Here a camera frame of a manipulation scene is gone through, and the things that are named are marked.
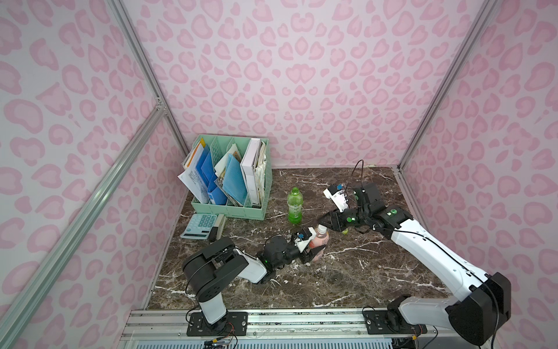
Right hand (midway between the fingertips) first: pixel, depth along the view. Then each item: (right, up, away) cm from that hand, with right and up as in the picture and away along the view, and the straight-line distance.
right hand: (319, 220), depth 75 cm
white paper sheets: (-50, +15, +13) cm, 54 cm away
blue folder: (-45, +19, +16) cm, 51 cm away
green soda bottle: (-8, +3, +13) cm, 16 cm away
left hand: (+1, -7, +6) cm, 9 cm away
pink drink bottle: (0, -7, +1) cm, 8 cm away
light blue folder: (-33, +13, +16) cm, 39 cm away
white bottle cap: (+1, -3, -1) cm, 3 cm away
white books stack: (-24, +19, +11) cm, 33 cm away
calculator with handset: (-47, -6, +21) cm, 52 cm away
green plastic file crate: (-42, +30, +26) cm, 58 cm away
